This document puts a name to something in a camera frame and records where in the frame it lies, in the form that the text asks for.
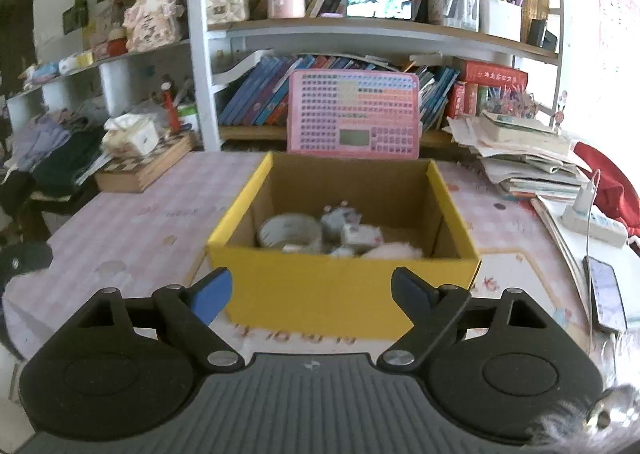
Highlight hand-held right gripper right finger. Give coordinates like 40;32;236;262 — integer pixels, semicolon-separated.
376;266;553;375

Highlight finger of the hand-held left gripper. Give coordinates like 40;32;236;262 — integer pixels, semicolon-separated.
0;241;54;279

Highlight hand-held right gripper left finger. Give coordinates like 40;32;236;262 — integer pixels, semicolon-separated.
75;268;246;375

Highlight pink plush toy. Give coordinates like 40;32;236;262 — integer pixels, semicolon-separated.
361;241;425;261

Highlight small white box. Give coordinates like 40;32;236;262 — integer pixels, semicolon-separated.
340;223;383;249

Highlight yellow cardboard box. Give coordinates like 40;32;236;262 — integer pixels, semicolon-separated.
206;151;482;341

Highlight grey toy car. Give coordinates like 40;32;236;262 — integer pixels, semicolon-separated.
320;204;362;241

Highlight clear tape roll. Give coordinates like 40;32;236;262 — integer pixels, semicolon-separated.
257;214;323;253

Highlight pile of clothes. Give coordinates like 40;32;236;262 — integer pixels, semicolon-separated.
0;111;108;199

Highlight wooden chess box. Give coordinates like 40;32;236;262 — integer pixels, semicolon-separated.
94;131;196;193

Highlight floral tissue pack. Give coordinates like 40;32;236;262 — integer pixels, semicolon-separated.
101;114;161;158

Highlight stack of papers and books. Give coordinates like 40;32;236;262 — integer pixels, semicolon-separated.
445;111;591;199

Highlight white jar green label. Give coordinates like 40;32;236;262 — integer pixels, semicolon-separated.
177;102;200;133

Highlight red bottle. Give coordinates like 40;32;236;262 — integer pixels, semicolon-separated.
160;81;182;132

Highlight black smartphone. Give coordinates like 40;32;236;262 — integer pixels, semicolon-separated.
582;256;628;333

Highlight pink toy learning tablet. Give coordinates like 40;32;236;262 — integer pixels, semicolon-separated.
286;68;421;159

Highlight white charger adapter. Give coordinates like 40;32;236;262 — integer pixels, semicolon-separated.
572;186;596;215

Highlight row of blue books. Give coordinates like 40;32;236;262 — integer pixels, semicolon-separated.
417;64;461;131
217;54;301;127

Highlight red boxed books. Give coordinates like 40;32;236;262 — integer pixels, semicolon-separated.
445;81;491;119

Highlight row of small packets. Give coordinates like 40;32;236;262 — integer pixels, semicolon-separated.
25;50;97;84

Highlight white power strip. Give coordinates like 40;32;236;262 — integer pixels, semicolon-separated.
560;206;628;249

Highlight colourful paper flowers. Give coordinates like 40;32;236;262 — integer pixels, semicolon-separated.
482;86;538;119

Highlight red cloth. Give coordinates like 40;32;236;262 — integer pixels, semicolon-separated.
572;141;640;247

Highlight thick red book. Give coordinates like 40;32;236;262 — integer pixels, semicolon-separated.
452;58;529;84

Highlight white shelf unit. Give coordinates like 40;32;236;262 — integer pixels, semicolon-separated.
5;0;566;152

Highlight pink doll figurine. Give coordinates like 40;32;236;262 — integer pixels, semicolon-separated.
122;0;183;53

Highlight white pen box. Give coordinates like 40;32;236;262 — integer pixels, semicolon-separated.
477;0;523;43

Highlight small black box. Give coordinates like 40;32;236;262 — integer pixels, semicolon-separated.
527;18;558;53

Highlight white charging cable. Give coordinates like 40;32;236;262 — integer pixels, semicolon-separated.
580;169;603;259

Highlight wall poster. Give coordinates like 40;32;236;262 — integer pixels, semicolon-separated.
595;0;640;99

